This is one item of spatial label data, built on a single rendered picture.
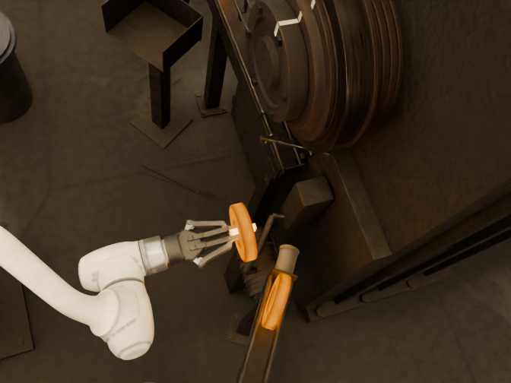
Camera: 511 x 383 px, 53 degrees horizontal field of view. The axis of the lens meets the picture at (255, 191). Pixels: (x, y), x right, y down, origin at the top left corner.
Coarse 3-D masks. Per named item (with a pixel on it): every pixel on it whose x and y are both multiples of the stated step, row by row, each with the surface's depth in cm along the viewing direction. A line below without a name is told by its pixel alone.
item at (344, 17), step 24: (336, 0) 101; (336, 24) 102; (360, 24) 103; (336, 48) 104; (360, 48) 103; (360, 72) 105; (360, 96) 108; (336, 120) 112; (360, 120) 113; (312, 144) 129; (336, 144) 122
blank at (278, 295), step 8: (280, 280) 138; (288, 280) 139; (272, 288) 147; (280, 288) 136; (288, 288) 137; (272, 296) 145; (280, 296) 135; (272, 304) 135; (280, 304) 135; (264, 312) 146; (272, 312) 135; (280, 312) 135; (264, 320) 140; (272, 320) 136; (272, 328) 138
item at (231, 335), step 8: (256, 304) 166; (240, 312) 209; (248, 312) 184; (232, 320) 207; (240, 320) 208; (248, 320) 175; (232, 328) 206; (240, 328) 193; (248, 328) 187; (232, 336) 204; (240, 336) 205; (248, 336) 205
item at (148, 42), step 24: (120, 0) 174; (144, 0) 187; (168, 0) 178; (120, 24) 182; (144, 24) 182; (168, 24) 183; (192, 24) 170; (144, 48) 178; (168, 48) 166; (168, 72) 199; (168, 96) 214; (144, 120) 234; (168, 120) 233
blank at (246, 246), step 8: (232, 208) 132; (240, 208) 131; (232, 216) 136; (240, 216) 129; (248, 216) 129; (232, 224) 139; (240, 224) 128; (248, 224) 128; (240, 232) 128; (248, 232) 128; (240, 240) 131; (248, 240) 128; (240, 248) 135; (248, 248) 129; (256, 248) 130; (240, 256) 138; (248, 256) 130; (256, 256) 132
